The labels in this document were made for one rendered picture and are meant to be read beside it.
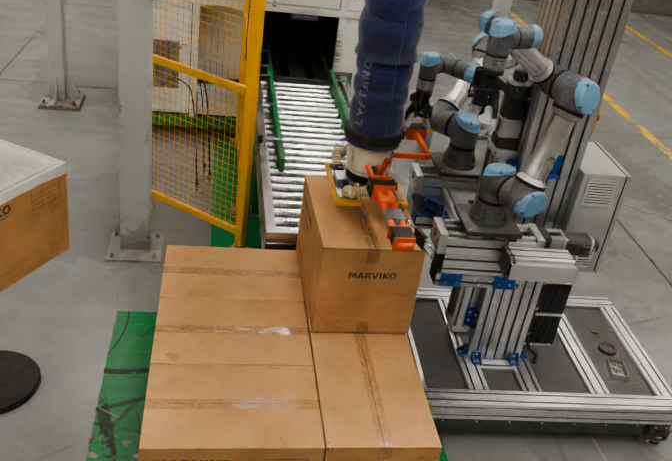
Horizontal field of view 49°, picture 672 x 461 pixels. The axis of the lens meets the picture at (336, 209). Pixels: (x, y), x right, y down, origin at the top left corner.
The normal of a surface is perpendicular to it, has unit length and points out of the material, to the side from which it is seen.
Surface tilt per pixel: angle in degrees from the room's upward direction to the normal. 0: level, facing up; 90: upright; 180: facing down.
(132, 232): 90
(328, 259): 90
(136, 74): 90
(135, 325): 0
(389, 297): 90
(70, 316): 0
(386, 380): 0
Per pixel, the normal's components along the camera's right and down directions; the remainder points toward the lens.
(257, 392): 0.13, -0.87
